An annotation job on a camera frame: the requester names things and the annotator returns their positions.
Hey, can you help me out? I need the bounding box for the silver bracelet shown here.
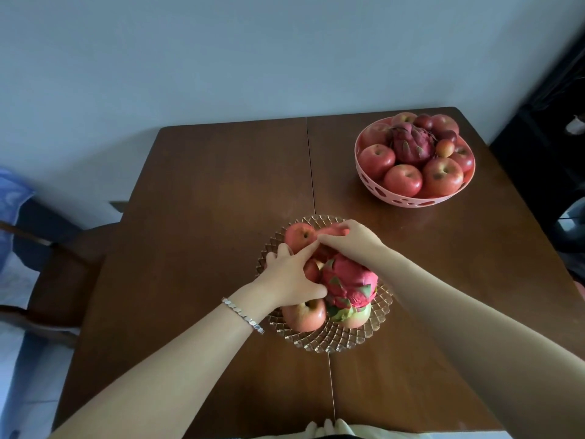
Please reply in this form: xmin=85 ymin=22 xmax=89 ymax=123
xmin=222 ymin=297 xmax=266 ymax=335

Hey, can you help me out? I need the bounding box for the pile of red apples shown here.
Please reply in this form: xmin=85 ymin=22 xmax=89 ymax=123
xmin=357 ymin=112 xmax=475 ymax=199

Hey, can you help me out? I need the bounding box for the brown wooden chair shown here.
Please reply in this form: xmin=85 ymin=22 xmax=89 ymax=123
xmin=0 ymin=200 xmax=130 ymax=349

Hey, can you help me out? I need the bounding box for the person's left forearm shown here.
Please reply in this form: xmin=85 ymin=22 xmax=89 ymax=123
xmin=48 ymin=288 xmax=270 ymax=439

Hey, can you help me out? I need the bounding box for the blue cloth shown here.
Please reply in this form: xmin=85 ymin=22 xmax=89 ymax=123
xmin=0 ymin=166 xmax=36 ymax=272

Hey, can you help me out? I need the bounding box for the dark pink dragon fruit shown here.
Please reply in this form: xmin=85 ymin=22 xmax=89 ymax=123
xmin=390 ymin=123 xmax=436 ymax=168

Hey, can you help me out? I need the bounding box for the green and red apple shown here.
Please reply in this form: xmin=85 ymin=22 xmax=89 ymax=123
xmin=326 ymin=303 xmax=372 ymax=330

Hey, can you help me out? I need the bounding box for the person's left hand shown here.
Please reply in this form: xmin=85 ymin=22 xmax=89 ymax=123
xmin=249 ymin=240 xmax=328 ymax=317

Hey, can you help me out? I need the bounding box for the clear glass fruit plate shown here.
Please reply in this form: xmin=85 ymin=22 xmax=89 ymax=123
xmin=254 ymin=215 xmax=394 ymax=354

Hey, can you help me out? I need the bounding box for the person's right hand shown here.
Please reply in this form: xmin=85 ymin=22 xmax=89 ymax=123
xmin=316 ymin=219 xmax=390 ymax=269

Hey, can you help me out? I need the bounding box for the person's right forearm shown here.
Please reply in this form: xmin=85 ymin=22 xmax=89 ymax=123
xmin=377 ymin=249 xmax=585 ymax=439

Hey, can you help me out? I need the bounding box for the pink perforated fruit bowl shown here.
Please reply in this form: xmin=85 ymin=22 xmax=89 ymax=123
xmin=354 ymin=115 xmax=476 ymax=209

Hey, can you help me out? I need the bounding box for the dark shelf cabinet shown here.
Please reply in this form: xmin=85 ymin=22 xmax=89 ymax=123
xmin=489 ymin=29 xmax=585 ymax=284

